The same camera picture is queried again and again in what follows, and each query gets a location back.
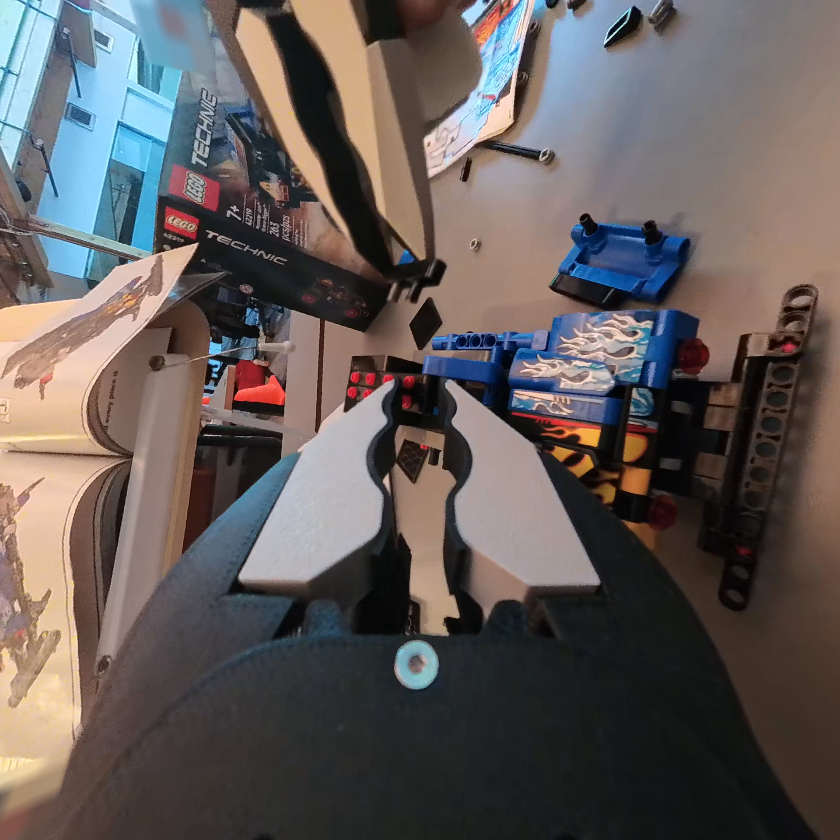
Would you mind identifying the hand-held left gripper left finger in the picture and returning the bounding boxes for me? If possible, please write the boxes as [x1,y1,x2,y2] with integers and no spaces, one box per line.
[238,379,399,598]

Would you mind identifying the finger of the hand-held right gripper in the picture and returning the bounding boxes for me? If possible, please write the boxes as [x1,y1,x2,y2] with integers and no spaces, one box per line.
[226,0,396,278]
[292,0,437,260]

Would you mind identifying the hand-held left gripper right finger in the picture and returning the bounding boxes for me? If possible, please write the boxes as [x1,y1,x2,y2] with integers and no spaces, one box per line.
[441,381,602,618]

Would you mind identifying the black brick assembly red pins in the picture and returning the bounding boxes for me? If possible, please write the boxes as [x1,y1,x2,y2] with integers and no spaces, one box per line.
[348,353,460,488]

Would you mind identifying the small black brick connector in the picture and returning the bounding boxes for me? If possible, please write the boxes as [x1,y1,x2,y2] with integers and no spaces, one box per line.
[386,258,448,304]

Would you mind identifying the folded instruction leaflet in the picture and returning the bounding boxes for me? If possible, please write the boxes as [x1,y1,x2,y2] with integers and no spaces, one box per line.
[422,0,538,179]

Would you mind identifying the black axle grey end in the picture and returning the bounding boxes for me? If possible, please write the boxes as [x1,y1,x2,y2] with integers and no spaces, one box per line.
[487,140,557,164]

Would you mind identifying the orange object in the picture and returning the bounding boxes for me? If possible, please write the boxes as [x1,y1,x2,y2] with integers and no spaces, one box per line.
[231,357,287,409]

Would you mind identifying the white page holder pin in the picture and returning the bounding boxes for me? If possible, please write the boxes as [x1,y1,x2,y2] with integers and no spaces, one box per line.
[157,340,298,371]

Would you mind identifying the black toy set box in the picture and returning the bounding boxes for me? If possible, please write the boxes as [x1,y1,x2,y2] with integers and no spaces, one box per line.
[153,66,396,333]

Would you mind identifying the grey book stand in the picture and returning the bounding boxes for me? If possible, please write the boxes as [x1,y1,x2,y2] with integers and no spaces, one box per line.
[95,308,214,680]

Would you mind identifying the black flat tile piece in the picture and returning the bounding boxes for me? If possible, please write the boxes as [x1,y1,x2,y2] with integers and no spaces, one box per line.
[407,297,445,353]

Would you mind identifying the blue flame toy truck body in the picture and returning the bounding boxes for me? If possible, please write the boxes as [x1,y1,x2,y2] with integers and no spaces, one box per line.
[423,284,821,613]

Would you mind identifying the black curved brick piece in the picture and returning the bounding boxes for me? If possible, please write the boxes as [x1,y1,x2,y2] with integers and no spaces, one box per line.
[602,5,645,49]

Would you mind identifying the blue brick panel black pins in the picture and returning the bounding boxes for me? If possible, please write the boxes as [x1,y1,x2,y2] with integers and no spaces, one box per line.
[549,212,691,311]

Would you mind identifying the open instruction book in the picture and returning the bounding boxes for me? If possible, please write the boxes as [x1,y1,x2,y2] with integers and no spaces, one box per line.
[0,244,228,736]

